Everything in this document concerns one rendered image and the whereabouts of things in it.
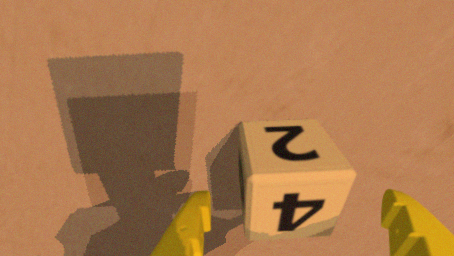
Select tan number cube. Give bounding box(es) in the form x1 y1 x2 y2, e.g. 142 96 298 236
238 119 357 241

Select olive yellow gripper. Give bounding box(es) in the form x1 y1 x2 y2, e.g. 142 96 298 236
150 189 454 256

